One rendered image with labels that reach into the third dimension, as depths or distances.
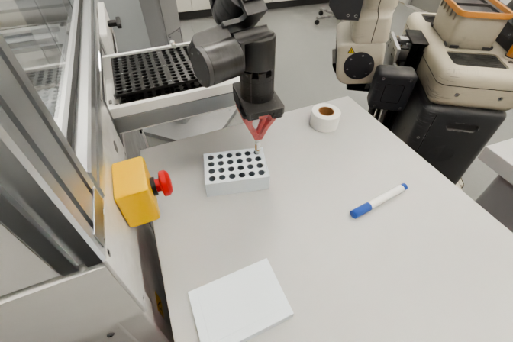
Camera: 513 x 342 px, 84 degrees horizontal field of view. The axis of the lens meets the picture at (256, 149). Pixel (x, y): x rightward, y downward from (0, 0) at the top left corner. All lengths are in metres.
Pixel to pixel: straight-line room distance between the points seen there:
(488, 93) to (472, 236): 0.56
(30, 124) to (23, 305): 0.19
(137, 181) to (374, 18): 0.88
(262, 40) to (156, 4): 1.21
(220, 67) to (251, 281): 0.31
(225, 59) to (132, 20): 2.02
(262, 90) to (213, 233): 0.26
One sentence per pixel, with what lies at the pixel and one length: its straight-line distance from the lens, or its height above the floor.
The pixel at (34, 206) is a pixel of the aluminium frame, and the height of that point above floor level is 1.04.
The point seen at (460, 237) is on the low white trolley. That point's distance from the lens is 0.62.
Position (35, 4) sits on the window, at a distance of 0.46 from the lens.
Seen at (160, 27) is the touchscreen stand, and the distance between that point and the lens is 1.65.
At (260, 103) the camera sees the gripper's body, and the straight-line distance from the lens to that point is 0.47.
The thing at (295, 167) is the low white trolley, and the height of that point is 0.76.
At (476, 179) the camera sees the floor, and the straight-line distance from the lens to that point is 2.01.
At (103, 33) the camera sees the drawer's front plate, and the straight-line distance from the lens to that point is 0.87.
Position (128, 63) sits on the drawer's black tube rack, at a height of 0.90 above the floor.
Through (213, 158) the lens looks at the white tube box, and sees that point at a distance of 0.59.
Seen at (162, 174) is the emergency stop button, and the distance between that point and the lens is 0.44.
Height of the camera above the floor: 1.21
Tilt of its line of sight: 43 degrees down
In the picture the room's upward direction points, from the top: straight up
